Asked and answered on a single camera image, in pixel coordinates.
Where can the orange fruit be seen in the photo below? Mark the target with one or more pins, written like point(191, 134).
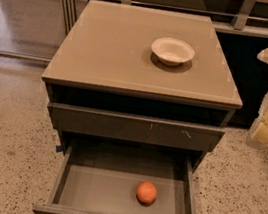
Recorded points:
point(146, 193)

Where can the blue tape piece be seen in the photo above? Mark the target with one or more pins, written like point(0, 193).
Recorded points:
point(58, 148)

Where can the white paper bowl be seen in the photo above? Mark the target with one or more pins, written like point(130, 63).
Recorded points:
point(172, 52)

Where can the grey drawer cabinet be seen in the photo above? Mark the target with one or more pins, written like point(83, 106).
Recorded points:
point(106, 63)

